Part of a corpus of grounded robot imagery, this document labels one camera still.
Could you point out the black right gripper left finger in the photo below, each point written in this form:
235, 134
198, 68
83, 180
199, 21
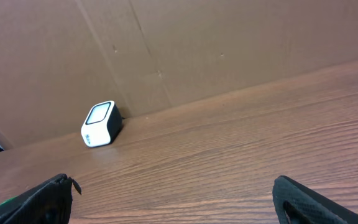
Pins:
49, 202

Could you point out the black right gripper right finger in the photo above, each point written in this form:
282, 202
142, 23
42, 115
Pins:
295, 203

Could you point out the white barcode scanner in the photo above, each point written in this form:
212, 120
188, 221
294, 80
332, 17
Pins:
102, 124

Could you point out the cardboard back board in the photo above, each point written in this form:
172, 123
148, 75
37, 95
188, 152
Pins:
59, 58

